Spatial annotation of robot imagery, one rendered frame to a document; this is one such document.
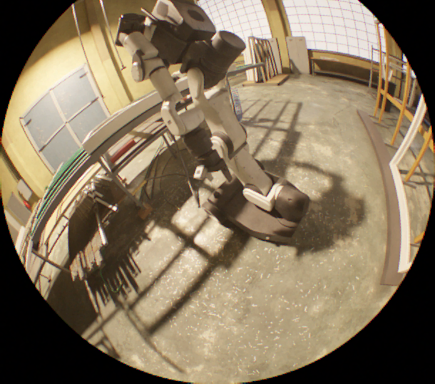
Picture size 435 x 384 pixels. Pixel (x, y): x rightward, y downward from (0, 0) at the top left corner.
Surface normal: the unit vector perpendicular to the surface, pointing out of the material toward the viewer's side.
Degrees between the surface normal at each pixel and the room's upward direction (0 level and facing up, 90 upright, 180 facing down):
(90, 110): 90
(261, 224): 0
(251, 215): 0
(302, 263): 0
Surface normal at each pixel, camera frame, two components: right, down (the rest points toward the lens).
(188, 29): -0.26, 0.86
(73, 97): 0.78, 0.24
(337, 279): -0.26, -0.72
